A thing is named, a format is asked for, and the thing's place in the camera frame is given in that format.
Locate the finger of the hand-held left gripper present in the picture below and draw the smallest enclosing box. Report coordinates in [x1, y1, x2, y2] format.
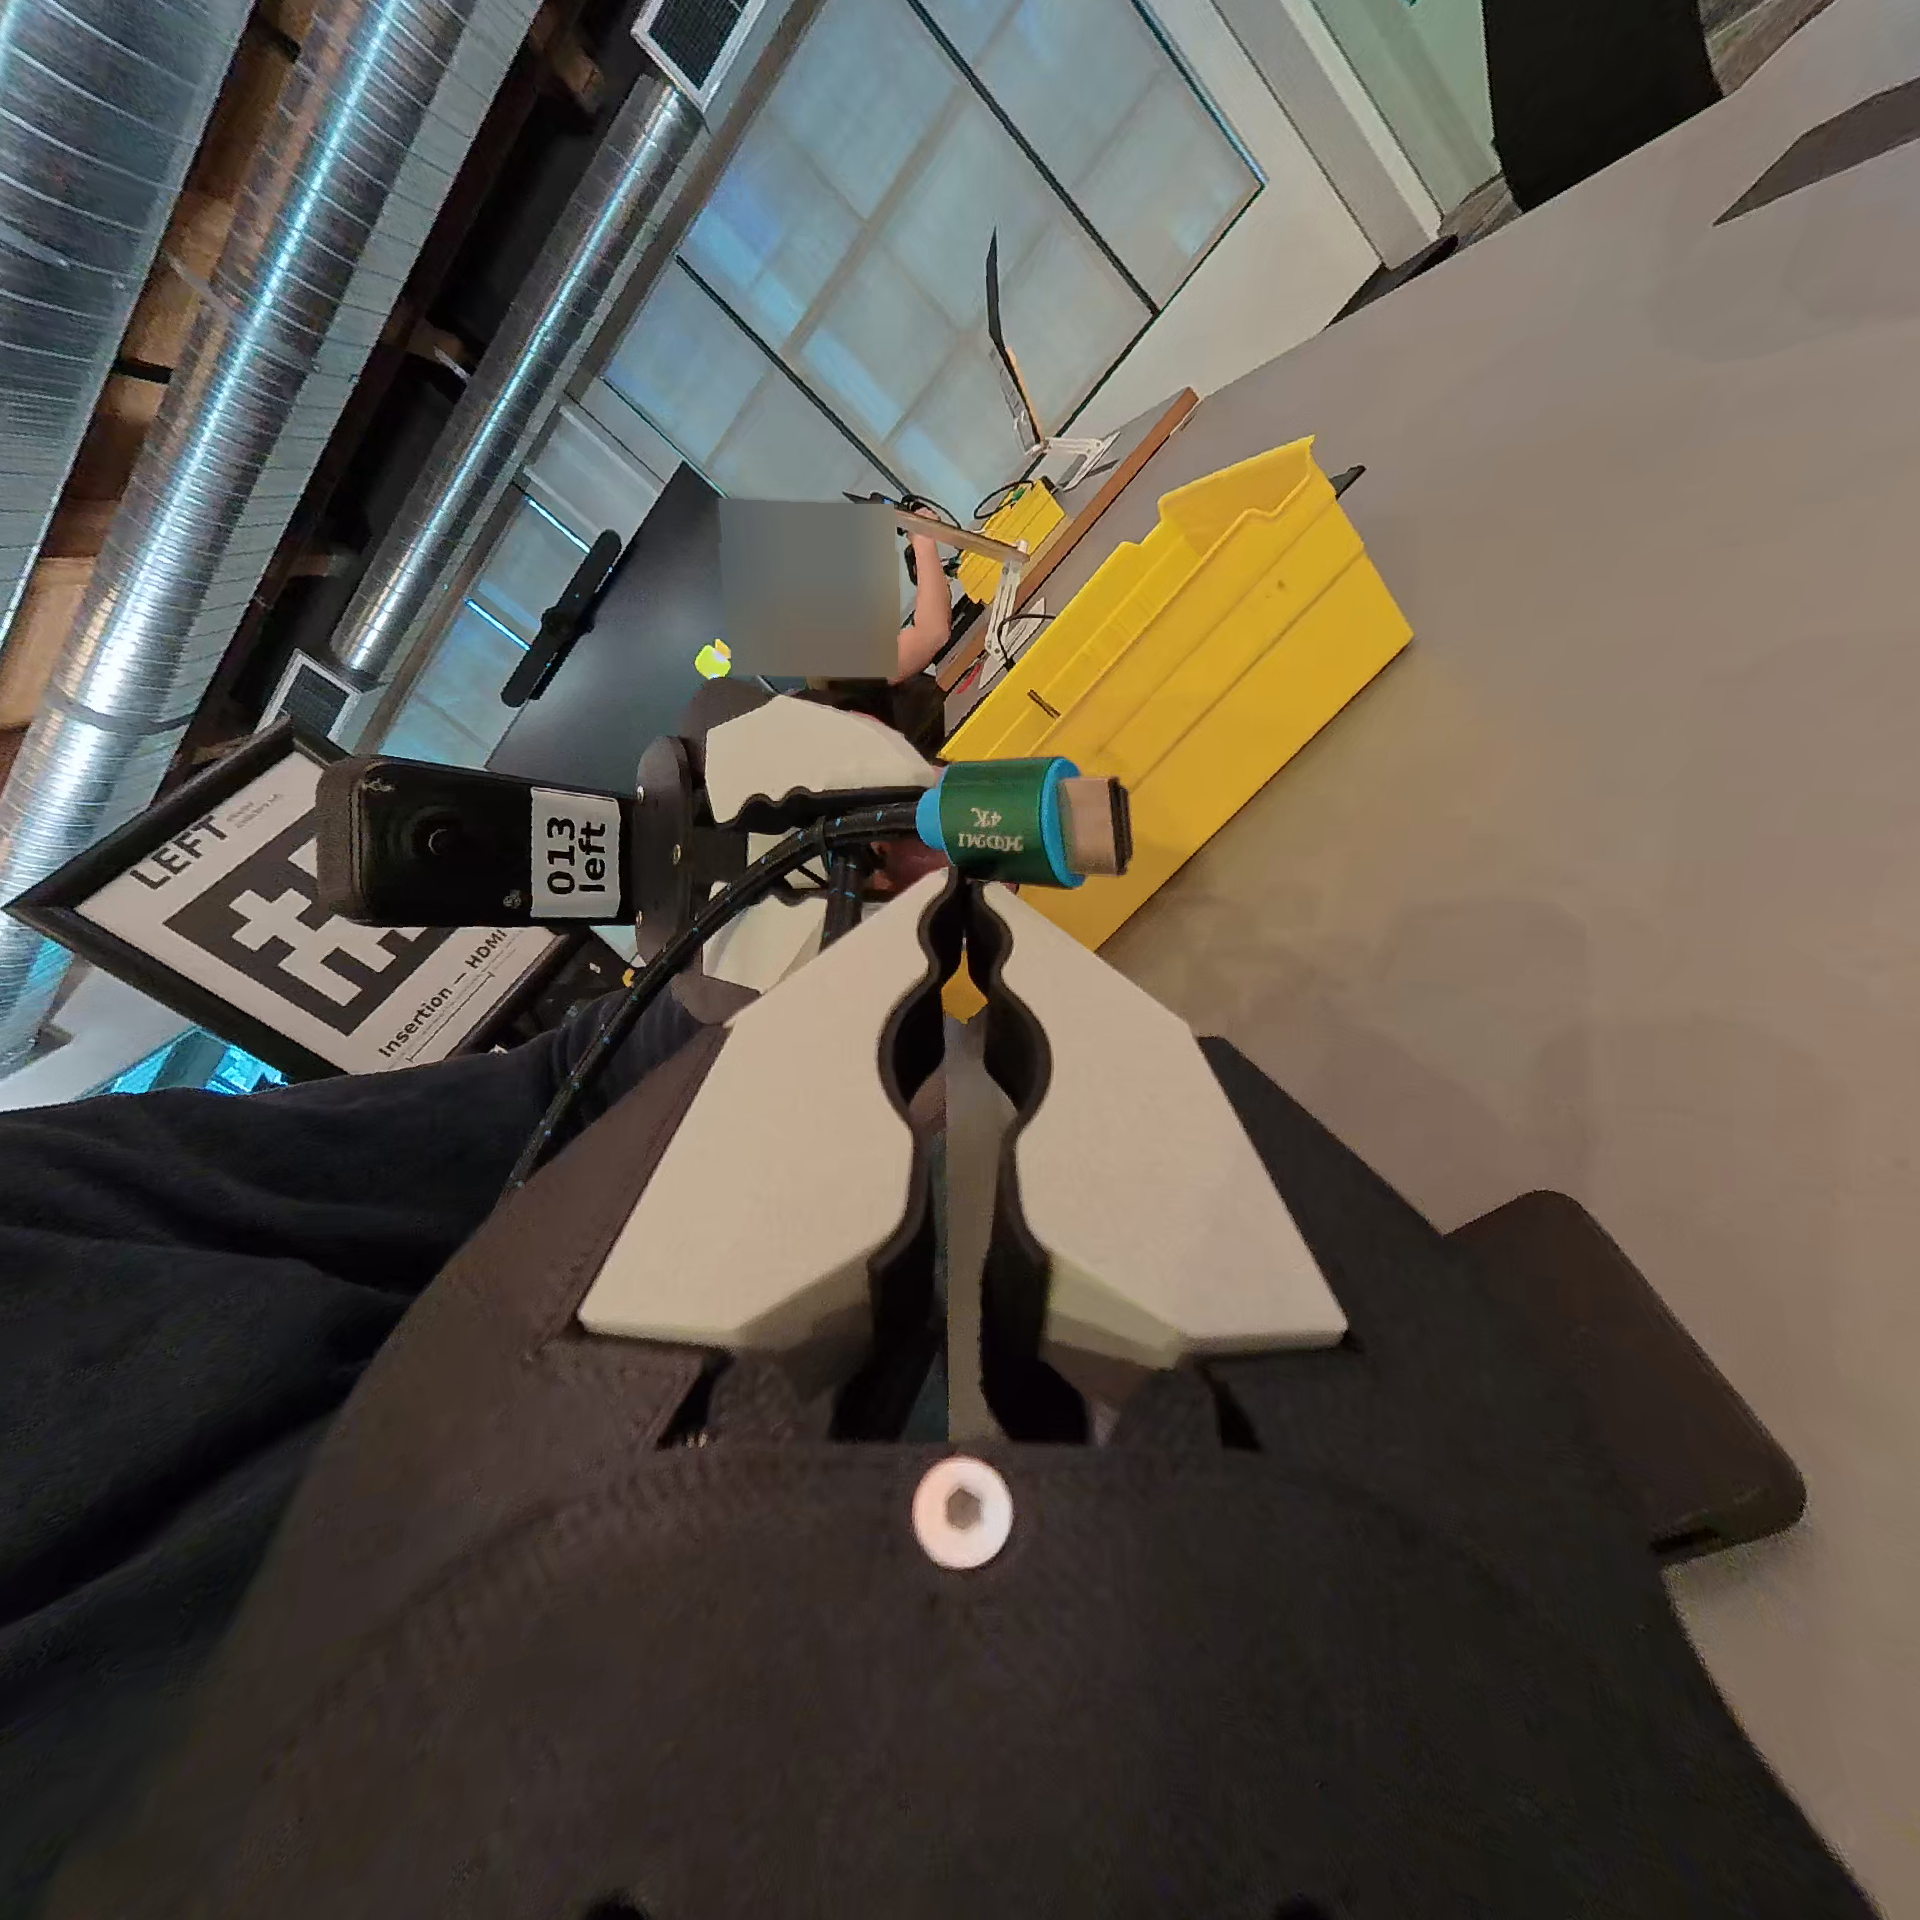
[700, 886, 874, 1029]
[701, 691, 945, 831]

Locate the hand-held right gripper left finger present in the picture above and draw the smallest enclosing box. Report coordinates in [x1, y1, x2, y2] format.
[573, 867, 965, 1445]

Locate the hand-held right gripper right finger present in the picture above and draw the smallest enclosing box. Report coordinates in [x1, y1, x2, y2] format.
[961, 883, 1353, 1445]

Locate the braided HDMI cable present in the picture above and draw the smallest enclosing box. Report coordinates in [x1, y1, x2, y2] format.
[502, 757, 1135, 1194]

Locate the yellow plastic bin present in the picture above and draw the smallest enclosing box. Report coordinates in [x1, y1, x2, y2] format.
[950, 482, 1069, 601]
[938, 435, 1414, 1024]

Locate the black square hub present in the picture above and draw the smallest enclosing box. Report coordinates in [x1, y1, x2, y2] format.
[1447, 1191, 1806, 1557]

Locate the person's left forearm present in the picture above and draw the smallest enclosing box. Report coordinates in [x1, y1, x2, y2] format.
[0, 998, 706, 1653]

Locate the large black screen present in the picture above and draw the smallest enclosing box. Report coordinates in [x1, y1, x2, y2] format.
[487, 463, 916, 841]

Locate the black webcam bar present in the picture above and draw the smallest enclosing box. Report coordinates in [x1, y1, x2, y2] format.
[502, 528, 623, 707]

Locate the white laptop stand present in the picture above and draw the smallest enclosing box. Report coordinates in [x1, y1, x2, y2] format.
[982, 232, 1125, 489]

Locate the wooden background desk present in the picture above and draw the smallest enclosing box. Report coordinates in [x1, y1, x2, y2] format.
[930, 387, 1202, 696]

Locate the black chair backrest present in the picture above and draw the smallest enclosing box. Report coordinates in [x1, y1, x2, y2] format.
[1485, 0, 1729, 214]

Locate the silver ventilation duct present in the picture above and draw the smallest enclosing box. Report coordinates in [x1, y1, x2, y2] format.
[0, 0, 257, 641]
[0, 0, 545, 1051]
[326, 66, 723, 682]

